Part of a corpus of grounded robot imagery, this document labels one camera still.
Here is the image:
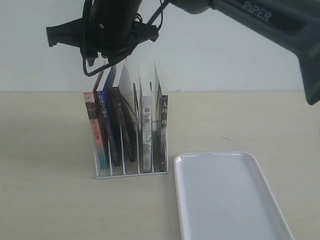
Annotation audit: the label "black brown book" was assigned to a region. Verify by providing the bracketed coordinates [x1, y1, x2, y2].
[109, 57, 138, 163]

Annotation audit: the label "grey white book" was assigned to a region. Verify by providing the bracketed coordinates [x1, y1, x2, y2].
[138, 62, 153, 173]

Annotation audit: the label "white rectangular tray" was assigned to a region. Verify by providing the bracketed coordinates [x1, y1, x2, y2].
[173, 151, 293, 240]

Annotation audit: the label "pink and teal book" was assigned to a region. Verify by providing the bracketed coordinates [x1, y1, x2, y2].
[82, 69, 110, 169]

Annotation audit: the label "black book white characters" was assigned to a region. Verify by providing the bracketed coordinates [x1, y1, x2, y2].
[154, 61, 169, 172]

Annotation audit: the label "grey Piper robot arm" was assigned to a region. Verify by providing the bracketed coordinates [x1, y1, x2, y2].
[45, 0, 320, 105]

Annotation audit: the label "white wire book rack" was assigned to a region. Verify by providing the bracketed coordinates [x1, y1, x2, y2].
[92, 82, 169, 180]

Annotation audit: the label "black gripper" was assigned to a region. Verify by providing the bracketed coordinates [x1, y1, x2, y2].
[45, 0, 159, 60]

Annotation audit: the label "dark blue moon book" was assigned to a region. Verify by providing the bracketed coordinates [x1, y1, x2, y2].
[93, 66, 121, 167]

